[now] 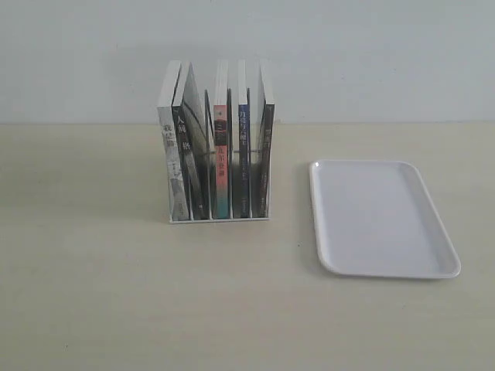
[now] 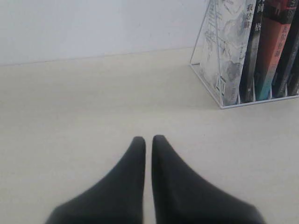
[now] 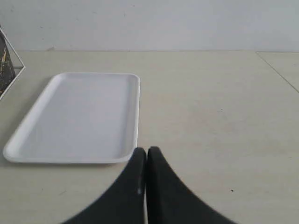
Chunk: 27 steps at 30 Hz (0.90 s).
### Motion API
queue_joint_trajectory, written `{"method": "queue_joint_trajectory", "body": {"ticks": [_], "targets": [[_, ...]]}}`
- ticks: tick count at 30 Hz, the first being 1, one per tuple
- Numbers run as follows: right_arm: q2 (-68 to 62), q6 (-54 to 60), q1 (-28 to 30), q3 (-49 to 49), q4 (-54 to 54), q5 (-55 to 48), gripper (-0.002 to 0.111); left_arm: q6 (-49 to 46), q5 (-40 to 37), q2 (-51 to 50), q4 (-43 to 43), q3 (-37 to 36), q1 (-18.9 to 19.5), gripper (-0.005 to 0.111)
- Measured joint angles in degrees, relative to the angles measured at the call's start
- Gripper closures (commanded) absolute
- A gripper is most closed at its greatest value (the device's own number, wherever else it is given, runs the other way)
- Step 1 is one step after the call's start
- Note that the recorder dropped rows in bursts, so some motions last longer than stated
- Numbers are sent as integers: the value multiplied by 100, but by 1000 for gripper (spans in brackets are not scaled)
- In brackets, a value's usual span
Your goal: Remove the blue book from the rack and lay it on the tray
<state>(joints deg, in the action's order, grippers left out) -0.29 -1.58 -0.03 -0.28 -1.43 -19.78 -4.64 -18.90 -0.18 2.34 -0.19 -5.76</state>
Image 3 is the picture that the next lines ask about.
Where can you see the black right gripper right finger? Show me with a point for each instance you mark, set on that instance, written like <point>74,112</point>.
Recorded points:
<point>170,201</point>

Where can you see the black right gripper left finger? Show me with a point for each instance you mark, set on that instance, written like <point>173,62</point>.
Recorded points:
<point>123,201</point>

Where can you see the white plastic tray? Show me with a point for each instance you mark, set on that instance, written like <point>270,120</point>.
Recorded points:
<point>79,118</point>

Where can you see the white wire book rack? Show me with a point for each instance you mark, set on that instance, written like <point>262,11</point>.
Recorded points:
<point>17,62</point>

